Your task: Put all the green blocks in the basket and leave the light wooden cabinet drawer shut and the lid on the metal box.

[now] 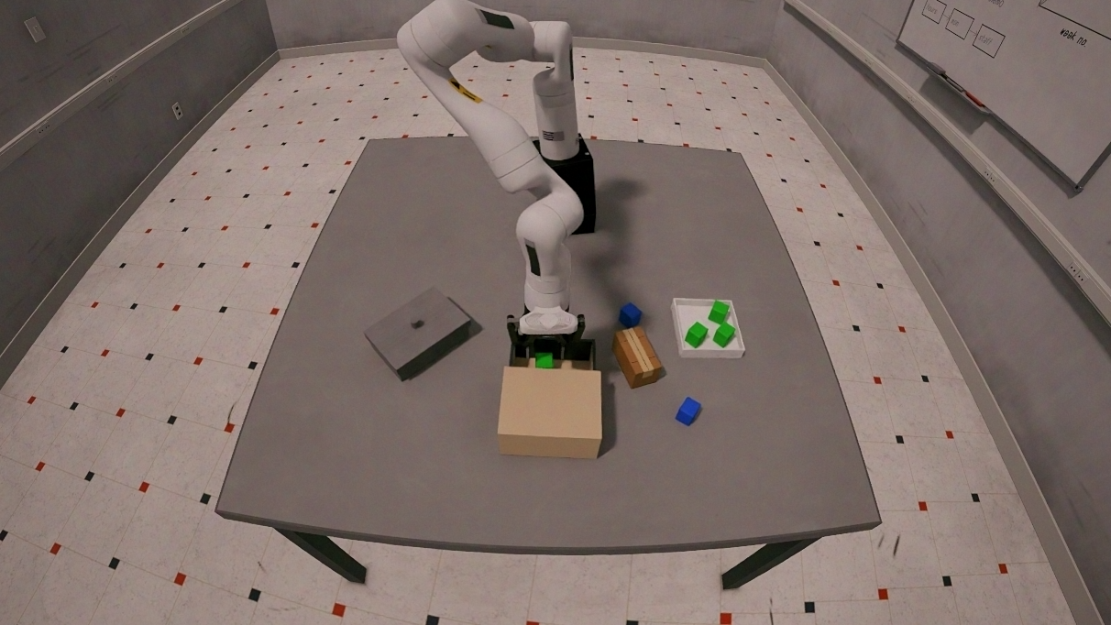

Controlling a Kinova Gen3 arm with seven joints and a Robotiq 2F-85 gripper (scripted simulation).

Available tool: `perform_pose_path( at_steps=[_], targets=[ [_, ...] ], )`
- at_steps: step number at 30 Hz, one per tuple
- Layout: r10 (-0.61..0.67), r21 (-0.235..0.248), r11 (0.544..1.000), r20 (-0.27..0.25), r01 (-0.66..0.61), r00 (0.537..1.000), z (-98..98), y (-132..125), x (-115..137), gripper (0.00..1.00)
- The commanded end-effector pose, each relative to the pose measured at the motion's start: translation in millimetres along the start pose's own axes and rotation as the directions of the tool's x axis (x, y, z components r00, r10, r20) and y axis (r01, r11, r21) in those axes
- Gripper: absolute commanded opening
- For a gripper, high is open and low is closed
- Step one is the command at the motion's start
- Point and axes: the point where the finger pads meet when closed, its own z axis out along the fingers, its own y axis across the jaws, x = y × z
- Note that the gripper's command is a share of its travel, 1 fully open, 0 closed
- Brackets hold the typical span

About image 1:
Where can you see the brown cardboard box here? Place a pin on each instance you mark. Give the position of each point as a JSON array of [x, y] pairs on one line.
[[636, 357]]

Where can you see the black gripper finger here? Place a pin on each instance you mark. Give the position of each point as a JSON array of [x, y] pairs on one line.
[[513, 324], [571, 339]]

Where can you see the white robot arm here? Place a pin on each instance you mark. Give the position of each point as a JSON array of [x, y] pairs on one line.
[[444, 33]]

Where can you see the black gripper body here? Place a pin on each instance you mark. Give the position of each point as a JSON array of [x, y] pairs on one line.
[[541, 335]]

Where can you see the small blue block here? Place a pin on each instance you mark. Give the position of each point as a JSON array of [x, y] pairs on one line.
[[688, 411], [630, 315]]

